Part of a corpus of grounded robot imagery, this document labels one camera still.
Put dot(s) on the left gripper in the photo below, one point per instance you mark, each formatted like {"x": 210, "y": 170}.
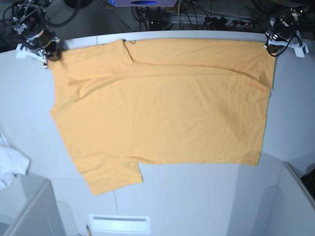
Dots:
{"x": 284, "y": 28}

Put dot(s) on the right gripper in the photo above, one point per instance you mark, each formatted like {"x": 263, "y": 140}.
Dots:
{"x": 32, "y": 30}

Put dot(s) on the orange yellow T-shirt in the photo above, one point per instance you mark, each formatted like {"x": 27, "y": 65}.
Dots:
{"x": 160, "y": 101}

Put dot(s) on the white crumpled cloth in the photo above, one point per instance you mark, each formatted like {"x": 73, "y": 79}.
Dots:
{"x": 12, "y": 163}

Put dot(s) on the black keyboard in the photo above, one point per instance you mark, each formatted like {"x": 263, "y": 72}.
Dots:
{"x": 309, "y": 182}

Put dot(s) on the grey plastic bin left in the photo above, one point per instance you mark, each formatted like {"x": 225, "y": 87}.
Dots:
{"x": 29, "y": 208}

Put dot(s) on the grey plastic bin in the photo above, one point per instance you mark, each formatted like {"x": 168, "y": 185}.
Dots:
{"x": 287, "y": 209}
{"x": 29, "y": 208}

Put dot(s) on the grey plastic bin right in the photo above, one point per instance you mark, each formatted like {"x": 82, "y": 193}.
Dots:
{"x": 287, "y": 209}

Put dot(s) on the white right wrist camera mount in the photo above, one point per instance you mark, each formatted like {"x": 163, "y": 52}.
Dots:
{"x": 22, "y": 52}

